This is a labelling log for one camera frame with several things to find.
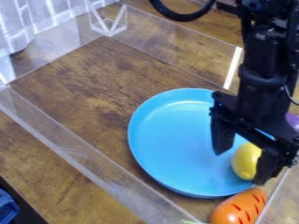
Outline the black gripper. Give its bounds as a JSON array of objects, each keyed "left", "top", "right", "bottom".
[{"left": 210, "top": 66, "right": 299, "bottom": 186}]

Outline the orange toy carrot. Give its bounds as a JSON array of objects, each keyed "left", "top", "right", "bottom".
[{"left": 210, "top": 188, "right": 267, "bottom": 224}]

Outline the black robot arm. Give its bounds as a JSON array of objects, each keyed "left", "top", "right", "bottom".
[{"left": 210, "top": 0, "right": 299, "bottom": 186}]

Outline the yellow toy lemon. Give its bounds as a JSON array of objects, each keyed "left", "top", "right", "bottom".
[{"left": 231, "top": 143, "right": 262, "bottom": 180}]

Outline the purple toy eggplant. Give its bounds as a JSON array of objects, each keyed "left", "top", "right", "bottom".
[{"left": 286, "top": 113, "right": 299, "bottom": 132}]

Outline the blue plastic plate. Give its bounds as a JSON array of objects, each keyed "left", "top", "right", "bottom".
[{"left": 125, "top": 87, "right": 276, "bottom": 200}]

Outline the blue object at corner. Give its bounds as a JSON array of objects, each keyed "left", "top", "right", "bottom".
[{"left": 0, "top": 188, "right": 19, "bottom": 224}]

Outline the white patterned curtain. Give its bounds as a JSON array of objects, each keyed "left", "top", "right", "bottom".
[{"left": 0, "top": 0, "right": 117, "bottom": 58}]

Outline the clear acrylic enclosure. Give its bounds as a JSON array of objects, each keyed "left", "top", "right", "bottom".
[{"left": 0, "top": 3, "right": 299, "bottom": 224}]

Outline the black corrugated cable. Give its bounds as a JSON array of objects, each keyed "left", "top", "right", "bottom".
[{"left": 148, "top": 0, "right": 218, "bottom": 23}]

